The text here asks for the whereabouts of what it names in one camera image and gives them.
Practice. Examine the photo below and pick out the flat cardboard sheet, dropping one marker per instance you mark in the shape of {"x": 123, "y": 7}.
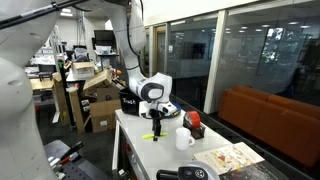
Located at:
{"x": 77, "y": 110}

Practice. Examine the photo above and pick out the orange sofa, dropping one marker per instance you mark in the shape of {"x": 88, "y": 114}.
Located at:
{"x": 266, "y": 116}

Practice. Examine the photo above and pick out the tall cardboard panel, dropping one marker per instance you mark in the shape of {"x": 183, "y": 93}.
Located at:
{"x": 61, "y": 100}

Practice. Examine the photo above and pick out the large cardboard box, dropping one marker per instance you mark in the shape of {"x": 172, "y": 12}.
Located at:
{"x": 105, "y": 116}

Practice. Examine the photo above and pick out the black perforated workbench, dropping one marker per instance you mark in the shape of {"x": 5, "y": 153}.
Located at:
{"x": 83, "y": 170}

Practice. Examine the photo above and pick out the white plastic cup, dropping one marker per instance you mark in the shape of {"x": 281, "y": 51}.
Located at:
{"x": 182, "y": 138}

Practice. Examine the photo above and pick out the white mathematics book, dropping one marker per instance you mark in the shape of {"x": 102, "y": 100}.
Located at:
{"x": 230, "y": 158}

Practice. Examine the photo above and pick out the open-flap cardboard box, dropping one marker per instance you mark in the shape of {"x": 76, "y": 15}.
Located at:
{"x": 100, "y": 81}

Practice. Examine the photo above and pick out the wooden desk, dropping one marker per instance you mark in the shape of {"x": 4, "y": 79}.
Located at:
{"x": 41, "y": 84}

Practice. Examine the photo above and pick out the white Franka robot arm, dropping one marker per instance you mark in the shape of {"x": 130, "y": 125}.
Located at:
{"x": 20, "y": 100}

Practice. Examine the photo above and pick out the yellow pen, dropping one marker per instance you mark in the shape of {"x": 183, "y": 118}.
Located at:
{"x": 148, "y": 136}

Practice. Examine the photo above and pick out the black monitor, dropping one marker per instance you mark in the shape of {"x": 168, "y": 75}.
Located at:
{"x": 105, "y": 38}

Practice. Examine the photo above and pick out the dark discrete book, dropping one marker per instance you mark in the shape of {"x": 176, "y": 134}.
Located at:
{"x": 253, "y": 171}

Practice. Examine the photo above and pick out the black trash bin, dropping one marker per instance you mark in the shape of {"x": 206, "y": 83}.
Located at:
{"x": 128, "y": 101}

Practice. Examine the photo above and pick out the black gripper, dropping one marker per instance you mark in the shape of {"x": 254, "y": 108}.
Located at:
{"x": 156, "y": 121}

